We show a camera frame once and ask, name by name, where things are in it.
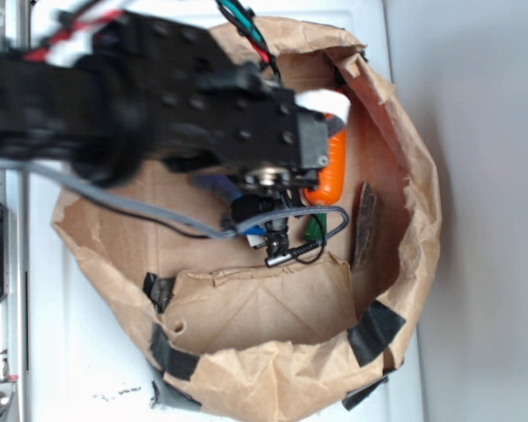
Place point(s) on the orange plastic carrot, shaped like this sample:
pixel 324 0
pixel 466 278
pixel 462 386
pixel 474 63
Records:
pixel 331 178

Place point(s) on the gray plush bunny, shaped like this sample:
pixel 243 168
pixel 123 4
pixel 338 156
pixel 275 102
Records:
pixel 219 185

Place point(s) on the white plastic tray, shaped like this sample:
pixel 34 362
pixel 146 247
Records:
pixel 83 367

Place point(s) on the aluminium frame rail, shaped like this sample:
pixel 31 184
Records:
pixel 15 402

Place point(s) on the brown paper bag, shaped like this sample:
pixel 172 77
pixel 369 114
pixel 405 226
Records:
pixel 226 335

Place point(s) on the brown wooden piece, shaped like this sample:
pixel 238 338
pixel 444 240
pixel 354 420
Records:
pixel 364 215

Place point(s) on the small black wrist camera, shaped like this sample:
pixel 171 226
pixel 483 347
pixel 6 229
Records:
pixel 274 234

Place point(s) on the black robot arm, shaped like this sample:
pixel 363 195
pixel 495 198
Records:
pixel 156 89

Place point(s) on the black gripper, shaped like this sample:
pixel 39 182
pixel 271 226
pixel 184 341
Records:
pixel 254 130

